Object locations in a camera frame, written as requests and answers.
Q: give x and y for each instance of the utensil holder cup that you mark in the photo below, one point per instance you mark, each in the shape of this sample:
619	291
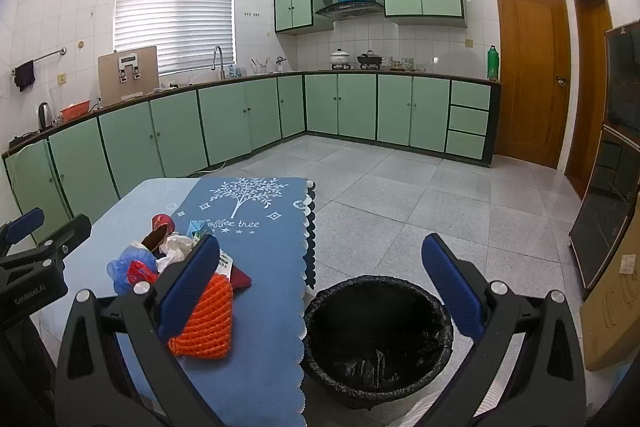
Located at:
259	68

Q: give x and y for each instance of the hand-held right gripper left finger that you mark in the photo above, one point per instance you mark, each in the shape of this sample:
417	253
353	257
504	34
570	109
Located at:
192	282

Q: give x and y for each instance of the blue tree print table mat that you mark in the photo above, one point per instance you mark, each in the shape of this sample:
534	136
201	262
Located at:
260	357

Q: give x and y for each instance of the green bottle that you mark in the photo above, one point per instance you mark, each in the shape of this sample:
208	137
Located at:
493	64

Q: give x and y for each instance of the steel towel rail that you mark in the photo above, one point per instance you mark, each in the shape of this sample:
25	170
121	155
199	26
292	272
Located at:
45	55

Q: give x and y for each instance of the black bin with bag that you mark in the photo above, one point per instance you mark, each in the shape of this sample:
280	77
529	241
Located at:
375	332

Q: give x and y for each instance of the green base cabinets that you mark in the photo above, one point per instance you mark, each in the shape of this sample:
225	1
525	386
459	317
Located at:
225	122

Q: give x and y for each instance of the red shiny wrapper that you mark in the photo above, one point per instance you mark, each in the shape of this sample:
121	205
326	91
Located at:
140	272

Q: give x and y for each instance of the white crumpled tissue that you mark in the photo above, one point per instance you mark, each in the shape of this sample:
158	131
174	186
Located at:
175	247

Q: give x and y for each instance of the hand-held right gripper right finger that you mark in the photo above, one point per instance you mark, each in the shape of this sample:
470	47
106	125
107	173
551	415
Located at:
450	287

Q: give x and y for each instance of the brown board with device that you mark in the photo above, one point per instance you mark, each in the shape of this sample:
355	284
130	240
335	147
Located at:
112	77

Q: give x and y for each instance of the steel kitchen faucet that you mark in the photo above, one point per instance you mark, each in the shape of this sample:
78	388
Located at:
218	59

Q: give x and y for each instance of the black wok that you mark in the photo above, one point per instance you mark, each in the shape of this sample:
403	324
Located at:
370	58

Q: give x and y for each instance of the blue plastic bag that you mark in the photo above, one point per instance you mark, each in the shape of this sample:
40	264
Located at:
120	269

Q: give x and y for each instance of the white cooking pot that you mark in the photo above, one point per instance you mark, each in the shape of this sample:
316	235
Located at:
341	57

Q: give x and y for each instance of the open wooden door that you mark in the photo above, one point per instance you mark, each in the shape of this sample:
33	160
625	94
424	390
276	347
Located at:
592	82

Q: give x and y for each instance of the closed wooden door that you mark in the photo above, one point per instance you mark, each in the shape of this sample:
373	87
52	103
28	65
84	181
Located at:
530	72

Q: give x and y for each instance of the red paper cup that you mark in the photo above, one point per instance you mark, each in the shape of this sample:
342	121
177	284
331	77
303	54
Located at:
162	223

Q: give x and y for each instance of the glass jar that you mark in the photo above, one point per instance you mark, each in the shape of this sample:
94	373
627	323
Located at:
407	63

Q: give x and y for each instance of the black range hood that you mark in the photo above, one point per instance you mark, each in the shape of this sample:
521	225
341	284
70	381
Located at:
350	9

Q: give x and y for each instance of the blue milk carton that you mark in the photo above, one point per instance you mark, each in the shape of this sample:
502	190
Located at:
226	263

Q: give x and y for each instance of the red plastic basin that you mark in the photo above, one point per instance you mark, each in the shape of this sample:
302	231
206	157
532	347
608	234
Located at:
75	109

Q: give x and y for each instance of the white window blinds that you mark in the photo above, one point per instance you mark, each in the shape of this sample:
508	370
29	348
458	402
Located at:
175	12

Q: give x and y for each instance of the dark hanging towel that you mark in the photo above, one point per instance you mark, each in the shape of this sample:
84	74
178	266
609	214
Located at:
24	76

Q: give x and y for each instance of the steel electric kettle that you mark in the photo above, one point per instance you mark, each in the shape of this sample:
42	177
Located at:
45	116

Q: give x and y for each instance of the large cardboard box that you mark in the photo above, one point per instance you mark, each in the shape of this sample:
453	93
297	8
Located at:
615	297

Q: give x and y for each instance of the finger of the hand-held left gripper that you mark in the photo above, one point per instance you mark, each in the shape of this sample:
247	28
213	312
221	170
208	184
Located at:
75	232
22	224

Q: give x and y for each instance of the orange foam fruit net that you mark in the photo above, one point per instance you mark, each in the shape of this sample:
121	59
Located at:
205	327

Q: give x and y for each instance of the black glass cabinet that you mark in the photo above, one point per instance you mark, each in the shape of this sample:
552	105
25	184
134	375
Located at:
610	187

